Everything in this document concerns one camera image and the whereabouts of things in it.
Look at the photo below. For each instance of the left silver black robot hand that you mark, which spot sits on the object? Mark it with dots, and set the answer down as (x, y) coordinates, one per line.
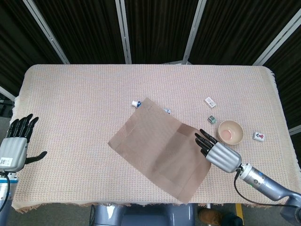
(11, 153)

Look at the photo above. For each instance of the brown woven placemat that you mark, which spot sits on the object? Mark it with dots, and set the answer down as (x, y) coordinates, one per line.
(152, 146)

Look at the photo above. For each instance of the grey metal frame post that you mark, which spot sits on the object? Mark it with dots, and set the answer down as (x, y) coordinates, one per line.
(277, 37)
(7, 93)
(194, 33)
(295, 130)
(124, 33)
(47, 33)

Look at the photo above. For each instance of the dark trouser leg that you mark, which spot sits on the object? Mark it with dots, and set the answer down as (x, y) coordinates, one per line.
(231, 219)

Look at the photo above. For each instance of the white mahjong tile red print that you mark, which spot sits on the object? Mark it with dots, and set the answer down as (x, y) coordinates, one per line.
(259, 137)

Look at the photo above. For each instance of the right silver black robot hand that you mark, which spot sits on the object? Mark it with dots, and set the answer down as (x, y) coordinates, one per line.
(223, 157)

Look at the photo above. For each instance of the small green cube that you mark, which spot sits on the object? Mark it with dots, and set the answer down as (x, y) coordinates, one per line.
(212, 119)

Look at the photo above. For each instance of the blue white toothpaste tube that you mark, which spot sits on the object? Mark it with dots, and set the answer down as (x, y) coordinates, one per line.
(135, 103)

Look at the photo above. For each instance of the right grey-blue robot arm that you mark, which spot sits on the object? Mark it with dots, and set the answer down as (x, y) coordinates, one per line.
(265, 183)

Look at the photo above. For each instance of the dark brown curtain panel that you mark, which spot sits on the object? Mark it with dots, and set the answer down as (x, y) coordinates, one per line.
(160, 28)
(89, 30)
(235, 30)
(291, 70)
(18, 47)

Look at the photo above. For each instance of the small white eraser box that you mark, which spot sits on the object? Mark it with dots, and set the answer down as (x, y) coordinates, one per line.
(210, 102)

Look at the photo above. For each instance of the light brown bowl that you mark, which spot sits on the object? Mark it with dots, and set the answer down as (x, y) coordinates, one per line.
(231, 133)

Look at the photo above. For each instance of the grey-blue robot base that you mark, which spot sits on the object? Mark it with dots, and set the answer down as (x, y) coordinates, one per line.
(145, 215)

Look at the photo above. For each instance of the beige woven tablecloth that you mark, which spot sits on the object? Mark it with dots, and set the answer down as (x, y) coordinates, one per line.
(70, 94)

